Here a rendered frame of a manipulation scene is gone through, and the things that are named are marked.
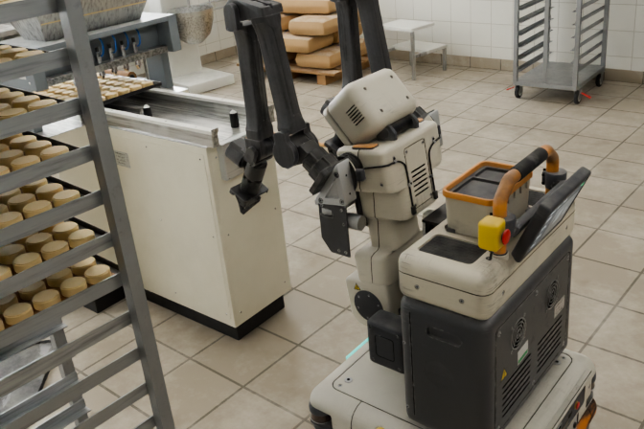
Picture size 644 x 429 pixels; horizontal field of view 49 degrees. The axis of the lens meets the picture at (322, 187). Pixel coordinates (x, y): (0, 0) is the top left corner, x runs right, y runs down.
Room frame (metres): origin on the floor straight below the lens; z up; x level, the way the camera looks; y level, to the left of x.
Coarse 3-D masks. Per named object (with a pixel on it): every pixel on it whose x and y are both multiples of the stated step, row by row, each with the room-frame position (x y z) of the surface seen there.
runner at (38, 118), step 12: (48, 108) 1.19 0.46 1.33; (60, 108) 1.21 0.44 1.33; (72, 108) 1.22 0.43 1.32; (12, 120) 1.15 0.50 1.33; (24, 120) 1.16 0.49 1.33; (36, 120) 1.17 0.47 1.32; (48, 120) 1.19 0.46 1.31; (60, 120) 1.20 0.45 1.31; (0, 132) 1.13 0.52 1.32; (12, 132) 1.14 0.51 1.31
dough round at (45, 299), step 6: (36, 294) 1.19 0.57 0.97; (42, 294) 1.19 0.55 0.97; (48, 294) 1.18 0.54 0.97; (54, 294) 1.18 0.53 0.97; (36, 300) 1.17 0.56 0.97; (42, 300) 1.16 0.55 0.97; (48, 300) 1.16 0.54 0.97; (54, 300) 1.17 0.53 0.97; (60, 300) 1.19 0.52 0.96; (36, 306) 1.16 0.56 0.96; (42, 306) 1.16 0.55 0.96; (48, 306) 1.16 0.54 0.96
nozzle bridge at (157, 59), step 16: (144, 16) 3.18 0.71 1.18; (160, 16) 3.14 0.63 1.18; (96, 32) 2.90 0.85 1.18; (112, 32) 2.92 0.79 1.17; (128, 32) 3.08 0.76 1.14; (144, 32) 3.14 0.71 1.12; (160, 32) 3.19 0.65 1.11; (176, 32) 3.17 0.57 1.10; (32, 48) 2.67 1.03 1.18; (48, 48) 2.70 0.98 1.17; (112, 48) 3.01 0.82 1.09; (128, 48) 3.07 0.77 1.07; (144, 48) 3.13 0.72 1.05; (160, 48) 3.13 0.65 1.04; (176, 48) 3.16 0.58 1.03; (96, 64) 2.90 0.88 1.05; (112, 64) 2.94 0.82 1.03; (160, 64) 3.23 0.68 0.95; (16, 80) 2.73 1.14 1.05; (32, 80) 2.65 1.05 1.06; (48, 80) 2.71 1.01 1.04; (64, 80) 2.77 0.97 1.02; (160, 80) 3.24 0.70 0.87
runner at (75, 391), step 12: (120, 360) 1.20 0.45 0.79; (132, 360) 1.22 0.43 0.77; (96, 372) 1.16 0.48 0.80; (108, 372) 1.18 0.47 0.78; (84, 384) 1.14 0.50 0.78; (96, 384) 1.16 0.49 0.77; (60, 396) 1.11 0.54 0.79; (72, 396) 1.12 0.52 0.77; (36, 408) 1.07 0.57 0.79; (48, 408) 1.09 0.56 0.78; (12, 420) 1.04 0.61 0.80; (24, 420) 1.05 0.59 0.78; (36, 420) 1.07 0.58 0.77
